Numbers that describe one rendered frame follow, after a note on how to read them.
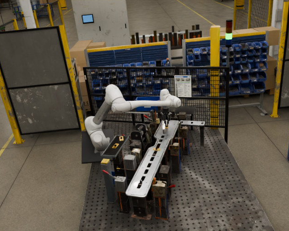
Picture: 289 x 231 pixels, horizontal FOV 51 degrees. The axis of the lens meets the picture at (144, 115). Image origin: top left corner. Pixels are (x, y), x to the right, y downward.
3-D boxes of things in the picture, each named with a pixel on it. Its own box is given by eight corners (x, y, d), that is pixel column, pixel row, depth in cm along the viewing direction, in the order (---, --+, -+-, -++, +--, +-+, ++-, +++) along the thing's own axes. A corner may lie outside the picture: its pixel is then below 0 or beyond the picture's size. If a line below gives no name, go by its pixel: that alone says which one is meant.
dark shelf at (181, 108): (192, 116, 372) (192, 113, 370) (123, 112, 398) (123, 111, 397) (195, 108, 390) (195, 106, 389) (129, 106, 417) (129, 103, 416)
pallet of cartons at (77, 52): (107, 90, 764) (101, 48, 719) (75, 93, 768) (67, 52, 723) (112, 74, 872) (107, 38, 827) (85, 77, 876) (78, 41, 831)
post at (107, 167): (114, 203, 289) (107, 165, 270) (107, 202, 291) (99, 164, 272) (117, 198, 295) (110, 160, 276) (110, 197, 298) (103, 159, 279)
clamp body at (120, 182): (129, 215, 274) (124, 183, 258) (117, 213, 277) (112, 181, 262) (132, 207, 282) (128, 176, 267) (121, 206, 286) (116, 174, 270)
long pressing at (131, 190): (148, 198, 249) (148, 197, 248) (123, 195, 255) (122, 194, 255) (180, 121, 366) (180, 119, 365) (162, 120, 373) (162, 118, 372)
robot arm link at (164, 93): (158, 102, 339) (165, 106, 329) (157, 89, 332) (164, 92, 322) (165, 100, 344) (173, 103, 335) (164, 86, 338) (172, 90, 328)
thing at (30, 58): (89, 133, 570) (67, 23, 483) (88, 136, 557) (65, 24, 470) (17, 140, 570) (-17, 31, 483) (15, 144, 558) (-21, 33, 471)
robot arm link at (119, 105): (132, 106, 303) (126, 95, 308) (116, 110, 293) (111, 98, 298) (128, 113, 313) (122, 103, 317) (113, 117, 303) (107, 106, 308)
